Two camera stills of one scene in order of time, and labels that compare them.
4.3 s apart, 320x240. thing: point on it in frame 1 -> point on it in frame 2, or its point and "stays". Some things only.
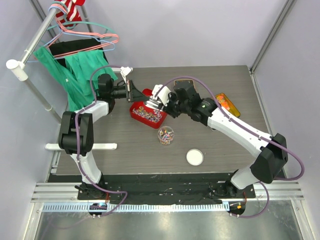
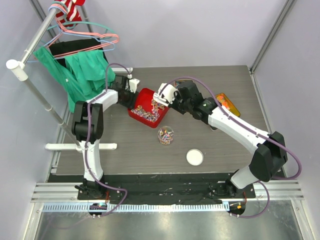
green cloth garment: x=75 y=70 stays
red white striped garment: x=71 y=17 stays
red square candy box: x=142 y=113 stays
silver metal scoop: x=152 y=103 -> x=160 y=100
